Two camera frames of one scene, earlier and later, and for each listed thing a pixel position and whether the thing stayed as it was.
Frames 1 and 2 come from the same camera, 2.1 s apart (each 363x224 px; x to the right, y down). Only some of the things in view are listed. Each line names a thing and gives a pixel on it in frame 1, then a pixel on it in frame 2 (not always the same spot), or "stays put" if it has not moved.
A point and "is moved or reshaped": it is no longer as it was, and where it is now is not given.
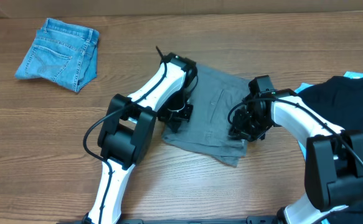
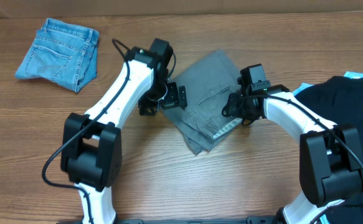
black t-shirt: (354, 104) stays put
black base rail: (251, 219) stays put
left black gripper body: (175, 109) → (161, 95)
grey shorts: (213, 94) is moved or reshaped
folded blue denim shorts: (64, 52) stays put
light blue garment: (302, 145) stays put
